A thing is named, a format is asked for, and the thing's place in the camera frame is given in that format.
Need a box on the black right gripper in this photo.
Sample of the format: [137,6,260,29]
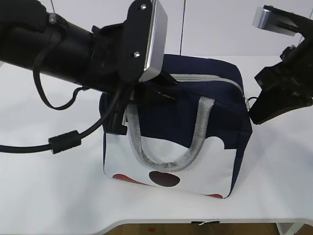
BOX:
[249,38,313,125]

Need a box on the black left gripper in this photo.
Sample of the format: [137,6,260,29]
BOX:
[90,23,178,102]

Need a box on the navy blue lunch bag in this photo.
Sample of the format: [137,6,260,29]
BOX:
[103,54,252,199]

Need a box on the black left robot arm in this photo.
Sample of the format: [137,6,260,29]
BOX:
[0,0,173,101]

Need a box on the white table leg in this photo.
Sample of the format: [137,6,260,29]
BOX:
[276,223,304,235]

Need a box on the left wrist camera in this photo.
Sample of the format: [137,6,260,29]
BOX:
[118,0,168,85]

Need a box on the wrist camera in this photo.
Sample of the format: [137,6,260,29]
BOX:
[118,0,168,85]
[252,5,313,38]

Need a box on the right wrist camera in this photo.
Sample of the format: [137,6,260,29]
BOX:
[252,5,313,38]

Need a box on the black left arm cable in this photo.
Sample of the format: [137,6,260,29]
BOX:
[0,44,137,155]

